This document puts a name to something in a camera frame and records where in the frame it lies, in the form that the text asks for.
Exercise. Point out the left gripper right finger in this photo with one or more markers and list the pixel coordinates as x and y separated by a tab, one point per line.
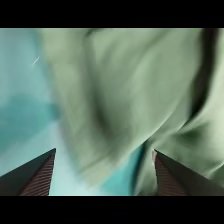
178	178

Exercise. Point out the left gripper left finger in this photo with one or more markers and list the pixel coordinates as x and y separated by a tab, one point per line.
35	176

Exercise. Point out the pale green garment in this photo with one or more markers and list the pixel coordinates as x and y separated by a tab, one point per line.
133	93

